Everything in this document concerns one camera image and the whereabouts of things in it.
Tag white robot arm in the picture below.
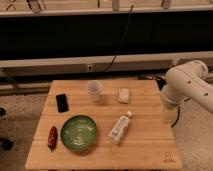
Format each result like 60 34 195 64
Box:
160 60 213 124

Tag white sponge block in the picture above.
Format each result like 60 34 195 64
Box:
118 88 130 104

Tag white plastic bottle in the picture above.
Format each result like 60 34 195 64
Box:
108 111 132 145

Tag clear plastic cup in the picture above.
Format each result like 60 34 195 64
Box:
86 80 102 102

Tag wooden folding table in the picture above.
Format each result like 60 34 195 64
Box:
25 80 182 170

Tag green bowl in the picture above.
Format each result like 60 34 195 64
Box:
60 115 97 152

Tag black smartphone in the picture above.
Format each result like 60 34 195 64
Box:
56 94 68 113

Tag red chili pepper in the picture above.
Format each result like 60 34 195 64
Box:
48 126 58 151

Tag black cable by arm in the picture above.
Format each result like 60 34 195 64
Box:
171 105 181 128

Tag white wall socket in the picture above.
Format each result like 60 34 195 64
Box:
88 65 93 72

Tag black hanging cable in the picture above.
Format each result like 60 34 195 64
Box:
101 3 135 73

